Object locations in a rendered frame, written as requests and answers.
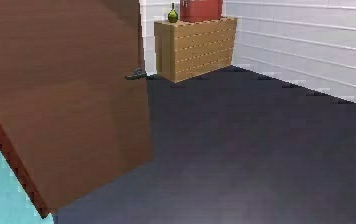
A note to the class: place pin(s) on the light wooden chest of drawers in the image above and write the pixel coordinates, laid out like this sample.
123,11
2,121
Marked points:
196,48

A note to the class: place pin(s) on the green bottle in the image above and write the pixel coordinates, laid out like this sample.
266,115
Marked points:
172,15

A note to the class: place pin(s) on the red box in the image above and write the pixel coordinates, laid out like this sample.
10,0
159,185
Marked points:
201,10

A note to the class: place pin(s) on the brown wooden room door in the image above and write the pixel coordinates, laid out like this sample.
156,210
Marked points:
62,100

